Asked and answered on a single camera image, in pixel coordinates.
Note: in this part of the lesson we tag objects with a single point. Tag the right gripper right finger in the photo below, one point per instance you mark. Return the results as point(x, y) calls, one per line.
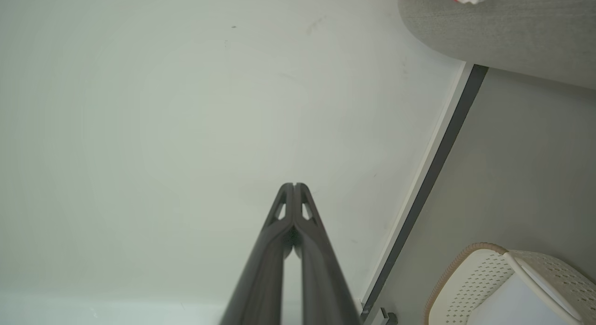
point(323, 278)

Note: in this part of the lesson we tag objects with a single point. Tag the white and black baseboard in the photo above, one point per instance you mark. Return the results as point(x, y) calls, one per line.
point(433, 171)

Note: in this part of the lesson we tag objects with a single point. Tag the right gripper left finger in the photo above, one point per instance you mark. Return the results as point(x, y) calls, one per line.
point(260, 278)

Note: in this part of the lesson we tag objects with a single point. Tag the white perforated laundry basket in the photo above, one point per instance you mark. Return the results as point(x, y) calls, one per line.
point(470, 287)

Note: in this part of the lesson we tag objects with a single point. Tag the grey fabric sofa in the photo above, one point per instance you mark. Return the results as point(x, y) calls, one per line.
point(512, 31)

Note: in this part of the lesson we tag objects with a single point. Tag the grey metal floor bracket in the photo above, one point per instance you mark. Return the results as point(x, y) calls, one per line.
point(385, 318)

